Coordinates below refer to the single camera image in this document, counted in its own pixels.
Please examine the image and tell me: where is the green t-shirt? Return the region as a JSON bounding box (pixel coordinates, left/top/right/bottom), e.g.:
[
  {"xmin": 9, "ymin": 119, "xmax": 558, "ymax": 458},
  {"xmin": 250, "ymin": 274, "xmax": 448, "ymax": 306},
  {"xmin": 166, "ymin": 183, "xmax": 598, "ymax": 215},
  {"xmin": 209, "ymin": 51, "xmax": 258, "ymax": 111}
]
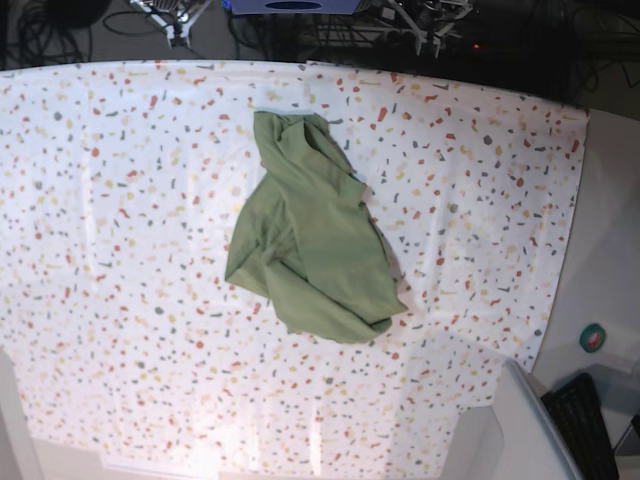
[{"xmin": 225, "ymin": 111, "xmax": 407, "ymax": 344}]

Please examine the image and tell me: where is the terrazzo patterned tablecloth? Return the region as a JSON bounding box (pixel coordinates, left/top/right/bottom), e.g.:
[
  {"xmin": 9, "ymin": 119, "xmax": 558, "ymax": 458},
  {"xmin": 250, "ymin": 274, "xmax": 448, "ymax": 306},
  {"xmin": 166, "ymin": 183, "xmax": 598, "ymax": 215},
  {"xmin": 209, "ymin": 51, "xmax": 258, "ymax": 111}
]
[{"xmin": 1, "ymin": 61, "xmax": 589, "ymax": 479}]

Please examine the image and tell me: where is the green tape roll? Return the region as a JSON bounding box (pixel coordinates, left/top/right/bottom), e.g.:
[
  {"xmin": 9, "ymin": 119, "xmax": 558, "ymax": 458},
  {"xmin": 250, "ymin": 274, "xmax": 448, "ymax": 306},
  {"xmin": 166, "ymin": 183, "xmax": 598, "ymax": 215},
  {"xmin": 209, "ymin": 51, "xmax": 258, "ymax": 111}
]
[{"xmin": 579, "ymin": 323, "xmax": 607, "ymax": 354}]

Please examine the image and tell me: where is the grey plastic bin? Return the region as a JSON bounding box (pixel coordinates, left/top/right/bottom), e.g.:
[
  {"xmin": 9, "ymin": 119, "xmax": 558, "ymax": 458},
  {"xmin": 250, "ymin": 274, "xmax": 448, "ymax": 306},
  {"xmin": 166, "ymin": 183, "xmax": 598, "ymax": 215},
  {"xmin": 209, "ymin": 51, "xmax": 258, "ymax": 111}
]
[{"xmin": 492, "ymin": 360, "xmax": 583, "ymax": 480}]

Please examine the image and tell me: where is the black keyboard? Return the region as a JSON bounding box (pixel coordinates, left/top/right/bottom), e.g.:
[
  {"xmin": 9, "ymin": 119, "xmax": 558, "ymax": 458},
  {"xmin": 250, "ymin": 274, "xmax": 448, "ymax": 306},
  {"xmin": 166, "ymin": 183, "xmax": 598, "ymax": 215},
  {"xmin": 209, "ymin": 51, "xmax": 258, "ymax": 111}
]
[{"xmin": 541, "ymin": 373, "xmax": 619, "ymax": 480}]

